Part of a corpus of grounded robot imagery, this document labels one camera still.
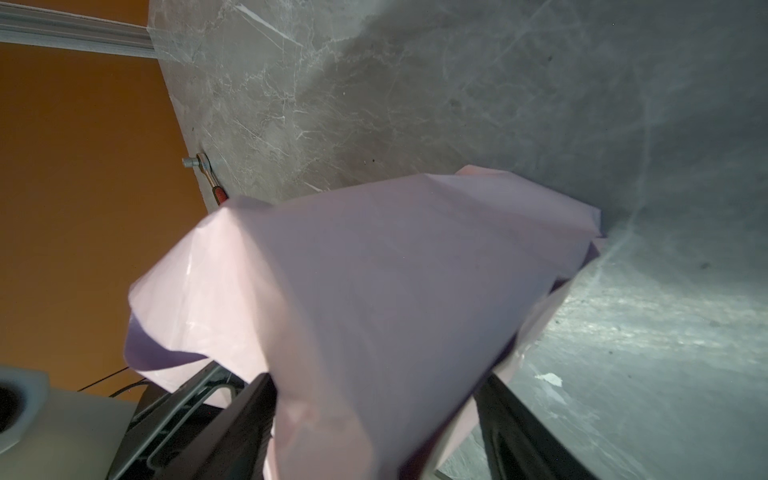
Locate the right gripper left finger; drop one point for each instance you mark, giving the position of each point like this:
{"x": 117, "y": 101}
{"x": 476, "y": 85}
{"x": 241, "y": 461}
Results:
{"x": 234, "y": 445}

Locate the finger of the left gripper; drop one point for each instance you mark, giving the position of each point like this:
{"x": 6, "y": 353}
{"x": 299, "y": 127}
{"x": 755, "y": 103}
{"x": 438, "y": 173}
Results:
{"x": 158, "y": 433}

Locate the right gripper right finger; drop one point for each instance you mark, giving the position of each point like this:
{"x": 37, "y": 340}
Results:
{"x": 517, "y": 444}

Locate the pink wrapping paper sheet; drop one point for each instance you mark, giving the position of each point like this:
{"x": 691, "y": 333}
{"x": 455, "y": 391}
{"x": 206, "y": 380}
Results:
{"x": 376, "y": 309}

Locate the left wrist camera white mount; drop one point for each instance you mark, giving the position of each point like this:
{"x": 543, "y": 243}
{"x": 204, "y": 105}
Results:
{"x": 49, "y": 433}

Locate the red handled ratchet tool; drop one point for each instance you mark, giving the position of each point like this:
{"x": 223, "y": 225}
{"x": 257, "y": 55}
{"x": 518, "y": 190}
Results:
{"x": 201, "y": 162}

